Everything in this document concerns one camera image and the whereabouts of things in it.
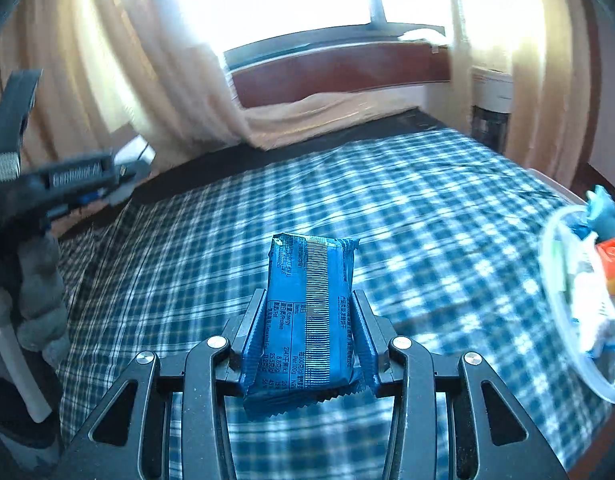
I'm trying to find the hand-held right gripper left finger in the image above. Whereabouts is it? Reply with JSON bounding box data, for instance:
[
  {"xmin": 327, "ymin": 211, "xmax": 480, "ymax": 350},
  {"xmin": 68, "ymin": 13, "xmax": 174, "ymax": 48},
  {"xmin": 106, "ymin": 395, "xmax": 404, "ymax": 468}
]
[{"xmin": 62, "ymin": 287, "xmax": 268, "ymax": 480}]

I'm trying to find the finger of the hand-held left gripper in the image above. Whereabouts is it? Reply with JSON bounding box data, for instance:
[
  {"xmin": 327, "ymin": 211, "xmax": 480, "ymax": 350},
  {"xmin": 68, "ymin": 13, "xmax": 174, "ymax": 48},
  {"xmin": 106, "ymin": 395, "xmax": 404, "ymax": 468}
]
[{"xmin": 87, "ymin": 152, "xmax": 155, "ymax": 204}]

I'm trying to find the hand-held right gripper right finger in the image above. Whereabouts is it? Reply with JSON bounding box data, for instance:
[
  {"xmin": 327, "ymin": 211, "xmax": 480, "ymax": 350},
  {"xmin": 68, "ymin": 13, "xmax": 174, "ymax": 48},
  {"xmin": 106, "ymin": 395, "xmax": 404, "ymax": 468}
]
[{"xmin": 351, "ymin": 290, "xmax": 568, "ymax": 480}]

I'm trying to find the small white case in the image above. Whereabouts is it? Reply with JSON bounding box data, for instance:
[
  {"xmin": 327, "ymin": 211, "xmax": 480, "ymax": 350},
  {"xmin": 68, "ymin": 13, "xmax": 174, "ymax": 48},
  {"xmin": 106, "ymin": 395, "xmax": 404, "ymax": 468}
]
[{"xmin": 110, "ymin": 135, "xmax": 157, "ymax": 207}]

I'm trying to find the blue snack packet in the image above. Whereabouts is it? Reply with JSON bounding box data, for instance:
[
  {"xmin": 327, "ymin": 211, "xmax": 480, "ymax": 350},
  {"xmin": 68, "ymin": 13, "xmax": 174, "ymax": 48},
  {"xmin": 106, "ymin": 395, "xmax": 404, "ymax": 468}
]
[{"xmin": 240, "ymin": 232, "xmax": 361, "ymax": 418}]

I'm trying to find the clear plastic basin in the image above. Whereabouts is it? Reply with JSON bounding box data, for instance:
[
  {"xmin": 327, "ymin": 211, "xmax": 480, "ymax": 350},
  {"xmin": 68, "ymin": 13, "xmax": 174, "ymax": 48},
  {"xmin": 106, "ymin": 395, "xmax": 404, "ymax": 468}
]
[{"xmin": 537, "ymin": 205, "xmax": 615, "ymax": 406}]

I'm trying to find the white plastic packet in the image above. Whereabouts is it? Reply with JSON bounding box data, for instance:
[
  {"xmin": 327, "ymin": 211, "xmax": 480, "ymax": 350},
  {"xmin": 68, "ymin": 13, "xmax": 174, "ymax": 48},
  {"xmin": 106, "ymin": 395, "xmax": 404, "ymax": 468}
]
[{"xmin": 570, "ymin": 260, "xmax": 615, "ymax": 356}]

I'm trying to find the orange and yellow block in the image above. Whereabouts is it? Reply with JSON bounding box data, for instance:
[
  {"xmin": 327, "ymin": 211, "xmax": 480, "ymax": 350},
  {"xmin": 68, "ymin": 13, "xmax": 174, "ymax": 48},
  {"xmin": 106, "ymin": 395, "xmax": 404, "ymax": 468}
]
[{"xmin": 595, "ymin": 239, "xmax": 615, "ymax": 296}]

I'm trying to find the teal plastic bag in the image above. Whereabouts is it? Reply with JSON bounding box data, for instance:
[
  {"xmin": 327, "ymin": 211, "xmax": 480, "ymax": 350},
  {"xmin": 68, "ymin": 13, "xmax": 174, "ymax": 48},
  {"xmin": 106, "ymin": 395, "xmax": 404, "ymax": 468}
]
[{"xmin": 585, "ymin": 185, "xmax": 615, "ymax": 241}]

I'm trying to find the person's left hand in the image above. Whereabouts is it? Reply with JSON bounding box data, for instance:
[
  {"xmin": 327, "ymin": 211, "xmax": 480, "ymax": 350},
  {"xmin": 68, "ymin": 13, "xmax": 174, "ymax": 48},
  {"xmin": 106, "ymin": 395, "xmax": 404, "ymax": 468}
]
[{"xmin": 0, "ymin": 232, "xmax": 70, "ymax": 366}]

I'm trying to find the black mattress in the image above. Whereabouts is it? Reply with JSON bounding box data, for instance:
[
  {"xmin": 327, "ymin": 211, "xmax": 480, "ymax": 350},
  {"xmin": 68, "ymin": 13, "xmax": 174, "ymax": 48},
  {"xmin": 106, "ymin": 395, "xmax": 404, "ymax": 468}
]
[{"xmin": 62, "ymin": 110, "xmax": 453, "ymax": 231}]

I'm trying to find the cream embossed curtain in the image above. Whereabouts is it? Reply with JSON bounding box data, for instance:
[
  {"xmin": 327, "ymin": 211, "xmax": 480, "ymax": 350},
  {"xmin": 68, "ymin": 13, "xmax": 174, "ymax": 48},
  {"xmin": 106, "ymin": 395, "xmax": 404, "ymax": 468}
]
[
  {"xmin": 0, "ymin": 0, "xmax": 423, "ymax": 161},
  {"xmin": 447, "ymin": 0, "xmax": 595, "ymax": 191}
]

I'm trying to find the blue plaid bed sheet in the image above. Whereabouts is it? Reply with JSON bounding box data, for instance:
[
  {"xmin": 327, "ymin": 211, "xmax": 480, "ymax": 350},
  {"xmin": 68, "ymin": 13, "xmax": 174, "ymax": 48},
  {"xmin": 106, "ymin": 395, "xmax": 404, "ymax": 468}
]
[{"xmin": 57, "ymin": 127, "xmax": 615, "ymax": 480}]

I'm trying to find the white tube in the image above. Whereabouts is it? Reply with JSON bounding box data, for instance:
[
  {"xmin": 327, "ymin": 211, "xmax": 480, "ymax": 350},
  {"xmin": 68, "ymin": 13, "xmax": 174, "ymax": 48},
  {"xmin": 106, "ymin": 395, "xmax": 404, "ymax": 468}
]
[{"xmin": 0, "ymin": 325, "xmax": 53, "ymax": 423}]

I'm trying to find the brown wooden window sill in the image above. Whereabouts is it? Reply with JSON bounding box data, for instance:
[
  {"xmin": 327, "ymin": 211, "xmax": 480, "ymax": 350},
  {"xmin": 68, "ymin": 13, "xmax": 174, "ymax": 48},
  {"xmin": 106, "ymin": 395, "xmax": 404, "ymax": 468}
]
[{"xmin": 224, "ymin": 25, "xmax": 453, "ymax": 108}]

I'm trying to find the white and black tower fan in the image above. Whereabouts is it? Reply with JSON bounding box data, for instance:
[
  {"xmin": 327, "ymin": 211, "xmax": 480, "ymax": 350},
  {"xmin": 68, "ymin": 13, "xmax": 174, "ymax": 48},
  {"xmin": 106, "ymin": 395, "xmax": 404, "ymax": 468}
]
[{"xmin": 470, "ymin": 67, "xmax": 515, "ymax": 156}]

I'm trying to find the white cloth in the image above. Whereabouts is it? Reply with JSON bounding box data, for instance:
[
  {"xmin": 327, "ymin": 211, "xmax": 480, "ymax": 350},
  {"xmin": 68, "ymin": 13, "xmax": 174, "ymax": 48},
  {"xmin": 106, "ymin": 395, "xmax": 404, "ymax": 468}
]
[{"xmin": 397, "ymin": 27, "xmax": 445, "ymax": 43}]

